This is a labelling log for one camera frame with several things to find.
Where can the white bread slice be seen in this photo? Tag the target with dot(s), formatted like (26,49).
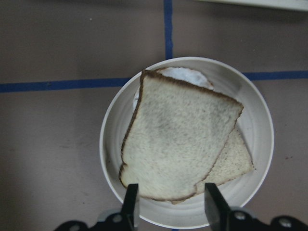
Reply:
(175,136)

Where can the cream bear serving tray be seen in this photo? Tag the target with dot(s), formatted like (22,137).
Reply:
(292,5)

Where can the bottom bread slice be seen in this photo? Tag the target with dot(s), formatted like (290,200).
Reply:
(233,161)

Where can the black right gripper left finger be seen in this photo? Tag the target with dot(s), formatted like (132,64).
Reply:
(130,210)

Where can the fried egg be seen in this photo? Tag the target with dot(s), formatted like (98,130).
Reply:
(180,73)

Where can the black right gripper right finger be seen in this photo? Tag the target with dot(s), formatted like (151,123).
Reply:
(216,208)

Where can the white round plate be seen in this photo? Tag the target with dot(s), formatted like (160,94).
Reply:
(255,125)

